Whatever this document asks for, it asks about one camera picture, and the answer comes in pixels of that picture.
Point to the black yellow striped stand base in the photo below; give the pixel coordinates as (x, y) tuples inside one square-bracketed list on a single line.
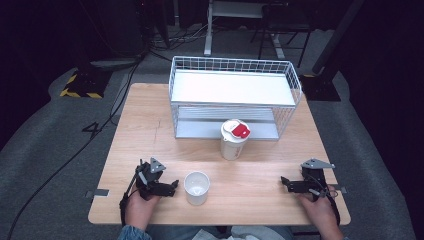
[(83, 85)]

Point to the wooden table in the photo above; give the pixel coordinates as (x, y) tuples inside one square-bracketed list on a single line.
[(140, 133)]

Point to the grey tape piece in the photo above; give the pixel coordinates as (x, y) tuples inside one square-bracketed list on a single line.
[(98, 193), (338, 189)]

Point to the person's legs in jeans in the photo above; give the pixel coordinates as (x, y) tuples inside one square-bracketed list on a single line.
[(200, 232)]

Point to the white tumbler with red lid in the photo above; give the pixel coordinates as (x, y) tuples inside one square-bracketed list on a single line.
[(233, 140)]

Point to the black folding chair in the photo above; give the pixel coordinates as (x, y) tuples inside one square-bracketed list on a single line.
[(283, 23)]

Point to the white metal stand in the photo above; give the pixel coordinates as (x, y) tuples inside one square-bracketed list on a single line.
[(220, 13)]

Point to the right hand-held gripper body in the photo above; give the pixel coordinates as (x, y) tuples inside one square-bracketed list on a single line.
[(315, 176)]

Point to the white paper cup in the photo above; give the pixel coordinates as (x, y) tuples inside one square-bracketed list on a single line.
[(196, 187)]

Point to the person's left hand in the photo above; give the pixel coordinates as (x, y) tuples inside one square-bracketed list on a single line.
[(140, 210)]

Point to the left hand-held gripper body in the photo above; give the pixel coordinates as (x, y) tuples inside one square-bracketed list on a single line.
[(148, 180)]

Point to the black slanted stand with base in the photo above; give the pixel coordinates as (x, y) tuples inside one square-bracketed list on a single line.
[(325, 63)]

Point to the person's right hand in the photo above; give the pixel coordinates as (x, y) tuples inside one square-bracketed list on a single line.
[(316, 210)]

